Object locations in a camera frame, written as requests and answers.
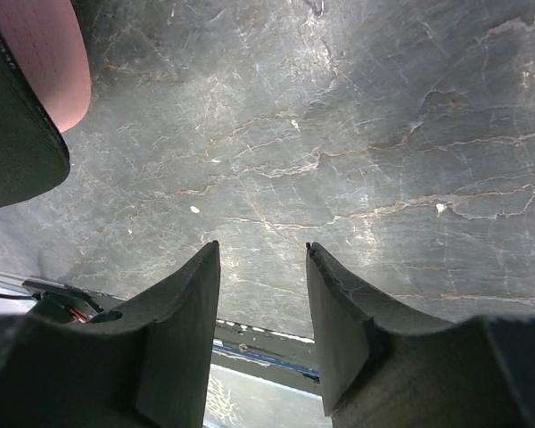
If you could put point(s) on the black cap white lining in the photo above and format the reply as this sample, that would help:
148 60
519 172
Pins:
34 158

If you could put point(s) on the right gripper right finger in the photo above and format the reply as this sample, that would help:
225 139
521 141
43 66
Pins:
384 364

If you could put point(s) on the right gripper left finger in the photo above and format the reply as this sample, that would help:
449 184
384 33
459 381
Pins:
145 363

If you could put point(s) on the blue cable duct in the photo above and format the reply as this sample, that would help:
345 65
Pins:
273 361

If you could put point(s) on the pink cap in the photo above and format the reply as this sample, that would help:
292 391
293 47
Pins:
47 43

